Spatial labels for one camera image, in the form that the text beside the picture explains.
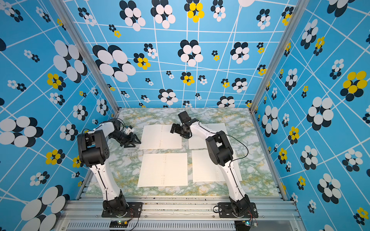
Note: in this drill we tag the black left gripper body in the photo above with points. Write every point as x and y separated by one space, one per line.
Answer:
124 139

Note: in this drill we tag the aluminium right corner post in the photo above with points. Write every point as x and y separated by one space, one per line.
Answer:
285 39

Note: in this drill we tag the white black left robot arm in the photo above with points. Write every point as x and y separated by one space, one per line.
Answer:
94 153

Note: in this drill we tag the aluminium corner post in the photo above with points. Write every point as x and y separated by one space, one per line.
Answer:
285 39
75 35

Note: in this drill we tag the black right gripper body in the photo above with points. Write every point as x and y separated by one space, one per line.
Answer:
180 130

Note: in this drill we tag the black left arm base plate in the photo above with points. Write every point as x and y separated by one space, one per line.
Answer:
133 210

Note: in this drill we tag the purple cover notebook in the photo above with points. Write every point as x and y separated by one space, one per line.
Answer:
164 170

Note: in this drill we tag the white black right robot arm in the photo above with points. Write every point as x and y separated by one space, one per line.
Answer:
221 154

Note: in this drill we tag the green cover notebook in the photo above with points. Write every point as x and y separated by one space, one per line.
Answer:
159 137

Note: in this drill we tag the aluminium front rail frame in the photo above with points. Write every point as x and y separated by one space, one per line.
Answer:
182 213

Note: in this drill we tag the right controller circuit board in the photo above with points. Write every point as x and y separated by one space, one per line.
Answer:
242 225

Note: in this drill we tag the controller circuit board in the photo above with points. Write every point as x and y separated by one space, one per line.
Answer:
118 224
242 225

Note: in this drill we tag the left controller circuit board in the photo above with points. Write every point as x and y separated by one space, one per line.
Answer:
118 224

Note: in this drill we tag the open notebook front right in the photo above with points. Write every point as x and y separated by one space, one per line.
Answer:
204 170

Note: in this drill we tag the aluminium left corner post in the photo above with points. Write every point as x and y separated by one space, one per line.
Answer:
75 35

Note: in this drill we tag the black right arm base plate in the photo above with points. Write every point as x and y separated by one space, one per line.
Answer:
229 210

